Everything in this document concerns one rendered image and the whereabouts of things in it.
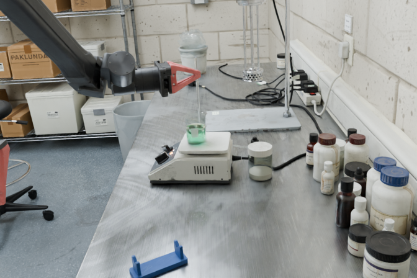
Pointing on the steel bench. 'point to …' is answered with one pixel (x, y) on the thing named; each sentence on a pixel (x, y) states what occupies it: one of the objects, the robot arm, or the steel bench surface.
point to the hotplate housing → (196, 168)
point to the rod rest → (159, 264)
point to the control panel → (169, 157)
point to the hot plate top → (221, 141)
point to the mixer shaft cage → (255, 72)
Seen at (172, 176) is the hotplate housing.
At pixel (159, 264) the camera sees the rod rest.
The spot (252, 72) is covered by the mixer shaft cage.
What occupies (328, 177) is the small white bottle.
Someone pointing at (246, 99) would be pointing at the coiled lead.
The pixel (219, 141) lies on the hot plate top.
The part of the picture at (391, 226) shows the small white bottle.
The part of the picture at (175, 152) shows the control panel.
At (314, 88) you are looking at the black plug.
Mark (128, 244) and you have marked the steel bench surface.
